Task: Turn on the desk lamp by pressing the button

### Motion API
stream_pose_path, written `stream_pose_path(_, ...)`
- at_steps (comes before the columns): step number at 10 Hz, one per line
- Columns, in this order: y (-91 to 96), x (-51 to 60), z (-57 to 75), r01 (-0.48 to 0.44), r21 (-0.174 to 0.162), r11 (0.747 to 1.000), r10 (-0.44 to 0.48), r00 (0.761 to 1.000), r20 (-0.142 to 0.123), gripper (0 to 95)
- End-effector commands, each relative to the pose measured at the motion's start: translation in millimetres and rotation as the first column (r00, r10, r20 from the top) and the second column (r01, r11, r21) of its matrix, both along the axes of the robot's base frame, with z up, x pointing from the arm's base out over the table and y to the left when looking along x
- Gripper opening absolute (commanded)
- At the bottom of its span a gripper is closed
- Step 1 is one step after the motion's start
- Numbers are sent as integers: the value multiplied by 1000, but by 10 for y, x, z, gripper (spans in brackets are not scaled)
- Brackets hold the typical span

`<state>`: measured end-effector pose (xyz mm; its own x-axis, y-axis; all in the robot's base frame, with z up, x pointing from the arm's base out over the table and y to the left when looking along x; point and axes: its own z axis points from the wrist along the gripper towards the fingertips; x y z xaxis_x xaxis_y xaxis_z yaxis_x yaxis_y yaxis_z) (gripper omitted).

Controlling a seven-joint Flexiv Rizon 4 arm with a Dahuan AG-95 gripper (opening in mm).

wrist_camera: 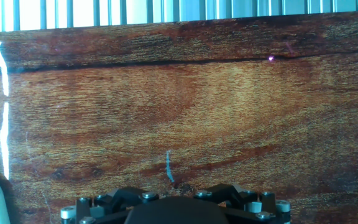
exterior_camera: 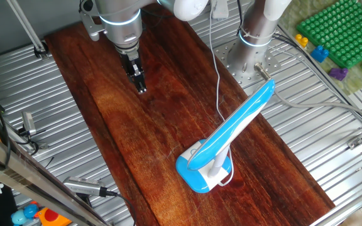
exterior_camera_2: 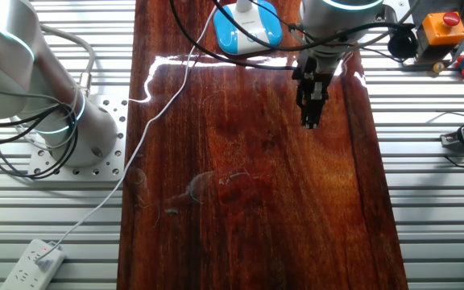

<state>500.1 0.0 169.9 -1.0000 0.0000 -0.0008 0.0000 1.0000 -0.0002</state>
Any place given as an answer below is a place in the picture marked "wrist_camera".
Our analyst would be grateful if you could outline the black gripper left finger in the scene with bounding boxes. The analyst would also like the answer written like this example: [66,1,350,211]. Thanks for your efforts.
[60,186,160,224]

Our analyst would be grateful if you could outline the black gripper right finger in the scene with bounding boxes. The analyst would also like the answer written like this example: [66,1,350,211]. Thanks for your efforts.
[193,183,291,224]

